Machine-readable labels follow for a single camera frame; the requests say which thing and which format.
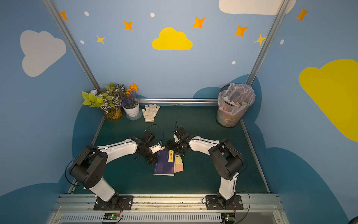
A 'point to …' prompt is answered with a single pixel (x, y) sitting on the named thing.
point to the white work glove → (150, 112)
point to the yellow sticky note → (178, 160)
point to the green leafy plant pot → (109, 98)
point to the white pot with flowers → (130, 103)
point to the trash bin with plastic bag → (233, 102)
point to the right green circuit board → (228, 218)
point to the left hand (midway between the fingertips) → (154, 155)
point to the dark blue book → (165, 165)
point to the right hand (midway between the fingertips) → (169, 149)
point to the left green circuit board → (111, 216)
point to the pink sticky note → (178, 167)
